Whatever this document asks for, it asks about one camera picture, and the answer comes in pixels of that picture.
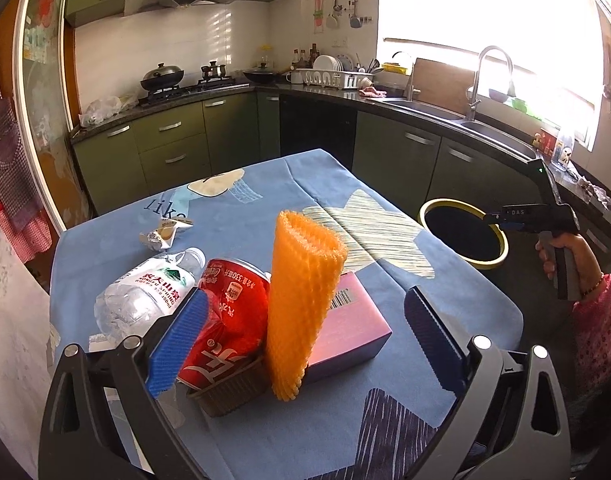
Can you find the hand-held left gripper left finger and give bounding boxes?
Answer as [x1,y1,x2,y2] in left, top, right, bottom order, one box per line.
[38,287,211,480]

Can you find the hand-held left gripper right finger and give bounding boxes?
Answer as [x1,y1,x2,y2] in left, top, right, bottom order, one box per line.
[404,285,572,480]

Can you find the black bin with yellow rim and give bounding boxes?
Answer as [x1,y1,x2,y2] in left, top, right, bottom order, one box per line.
[418,199,509,272]

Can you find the crushed red soda can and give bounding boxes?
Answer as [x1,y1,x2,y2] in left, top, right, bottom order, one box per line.
[178,258,272,391]

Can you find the clear plastic water bottle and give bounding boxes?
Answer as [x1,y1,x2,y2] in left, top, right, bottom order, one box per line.
[94,247,206,348]

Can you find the orange foam fruit net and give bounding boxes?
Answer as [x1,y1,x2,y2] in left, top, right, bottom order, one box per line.
[264,210,347,402]

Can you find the person's right forearm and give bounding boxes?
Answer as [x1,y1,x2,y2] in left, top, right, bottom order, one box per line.
[568,274,611,411]

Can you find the person's right hand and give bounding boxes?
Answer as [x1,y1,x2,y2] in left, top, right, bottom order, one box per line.
[535,232,605,298]

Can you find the crumpled plastic wrap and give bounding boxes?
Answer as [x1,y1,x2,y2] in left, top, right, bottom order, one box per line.
[578,177,611,206]

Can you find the brown plastic tray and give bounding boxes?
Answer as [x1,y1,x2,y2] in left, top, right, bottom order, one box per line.
[187,352,271,418]

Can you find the red box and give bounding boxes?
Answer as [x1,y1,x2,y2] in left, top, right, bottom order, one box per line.
[538,129,561,161]

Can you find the pink cardboard box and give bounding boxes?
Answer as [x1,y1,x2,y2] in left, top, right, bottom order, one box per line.
[305,270,392,383]

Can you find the clear glass jar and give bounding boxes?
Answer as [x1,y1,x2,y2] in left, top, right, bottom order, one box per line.
[555,127,577,166]

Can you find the white paper scrap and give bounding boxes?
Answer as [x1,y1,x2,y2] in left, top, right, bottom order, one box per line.
[88,334,120,353]

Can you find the crumpled snack wrapper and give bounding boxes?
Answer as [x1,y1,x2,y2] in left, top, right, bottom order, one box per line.
[140,219,194,251]

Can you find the steel sink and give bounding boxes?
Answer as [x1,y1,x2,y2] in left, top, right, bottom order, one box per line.
[380,97,526,151]

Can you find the tall steel faucet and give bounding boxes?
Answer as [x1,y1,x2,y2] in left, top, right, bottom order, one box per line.
[466,46,515,122]

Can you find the wooden cutting board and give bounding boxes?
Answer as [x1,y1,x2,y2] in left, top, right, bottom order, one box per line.
[411,57,479,116]

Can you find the small steel faucet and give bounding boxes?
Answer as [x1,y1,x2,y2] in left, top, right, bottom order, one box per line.
[391,51,421,102]

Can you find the blue printed tablecloth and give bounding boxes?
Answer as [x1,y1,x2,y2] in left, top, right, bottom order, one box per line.
[50,149,525,480]

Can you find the green kitchen base cabinets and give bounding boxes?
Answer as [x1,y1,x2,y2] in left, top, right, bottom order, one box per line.
[70,91,611,281]

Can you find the kitchen window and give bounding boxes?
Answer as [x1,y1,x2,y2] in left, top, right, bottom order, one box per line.
[378,0,606,151]

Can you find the white dish rack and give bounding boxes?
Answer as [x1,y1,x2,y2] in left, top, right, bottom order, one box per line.
[296,67,375,91]

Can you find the checked apron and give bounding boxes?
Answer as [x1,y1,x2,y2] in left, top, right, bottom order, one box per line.
[0,30,54,263]

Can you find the white plastic bag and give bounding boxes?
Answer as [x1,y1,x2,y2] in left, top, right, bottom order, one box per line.
[80,95,140,128]

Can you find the condiment bottles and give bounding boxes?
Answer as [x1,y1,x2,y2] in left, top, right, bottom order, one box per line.
[290,42,321,68]

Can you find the black gas stove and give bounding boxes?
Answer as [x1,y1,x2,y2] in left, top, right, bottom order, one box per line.
[138,76,251,107]

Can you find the black wok with lid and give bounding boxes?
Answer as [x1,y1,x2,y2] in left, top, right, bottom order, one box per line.
[140,62,185,93]

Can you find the glass sliding door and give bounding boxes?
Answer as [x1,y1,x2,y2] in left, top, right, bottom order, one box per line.
[13,0,94,233]

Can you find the small dark pot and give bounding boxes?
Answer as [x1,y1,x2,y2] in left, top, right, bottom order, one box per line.
[202,60,234,83]

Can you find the black pan with glass lid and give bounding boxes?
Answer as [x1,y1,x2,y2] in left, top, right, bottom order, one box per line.
[243,62,280,85]

